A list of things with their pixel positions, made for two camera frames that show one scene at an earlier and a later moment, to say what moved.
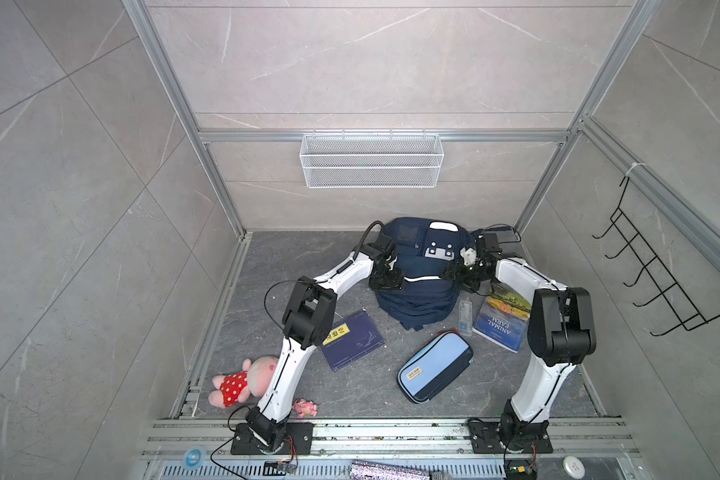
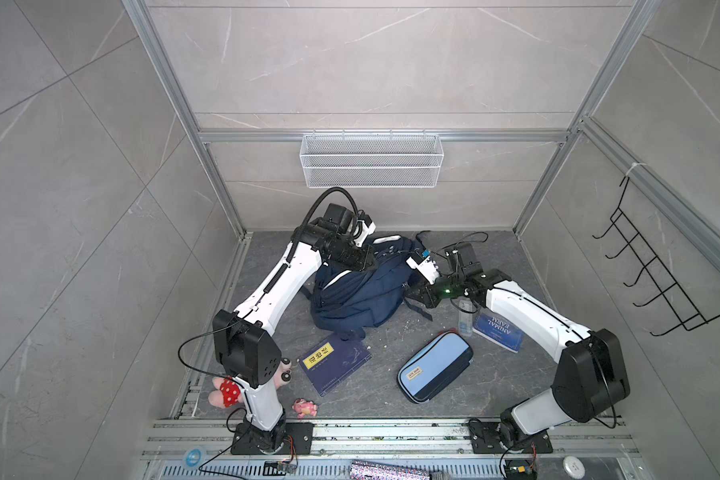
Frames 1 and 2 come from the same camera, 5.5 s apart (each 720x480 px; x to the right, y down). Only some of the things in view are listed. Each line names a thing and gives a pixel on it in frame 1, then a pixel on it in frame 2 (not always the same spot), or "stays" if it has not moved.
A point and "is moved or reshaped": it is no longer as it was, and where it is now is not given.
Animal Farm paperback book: [503, 316] stays
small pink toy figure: [302, 407] stays
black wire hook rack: [690, 315] stays
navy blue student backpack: [425, 249] is moved or reshaped
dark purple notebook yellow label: [350, 339] -> [334, 360]
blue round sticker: [193, 457] stays
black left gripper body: [391, 279] -> [351, 256]
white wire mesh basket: [371, 160] stays
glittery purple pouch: [363, 470] stays
